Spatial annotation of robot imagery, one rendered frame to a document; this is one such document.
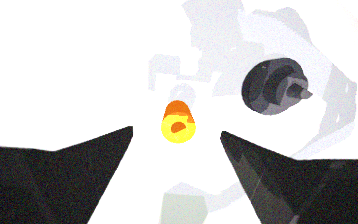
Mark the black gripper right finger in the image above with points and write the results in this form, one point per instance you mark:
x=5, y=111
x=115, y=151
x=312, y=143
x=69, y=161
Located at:
x=281, y=188

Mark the orange knob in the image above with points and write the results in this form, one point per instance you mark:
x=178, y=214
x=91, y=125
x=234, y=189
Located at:
x=178, y=125

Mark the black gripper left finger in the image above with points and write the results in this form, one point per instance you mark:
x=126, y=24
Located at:
x=67, y=184

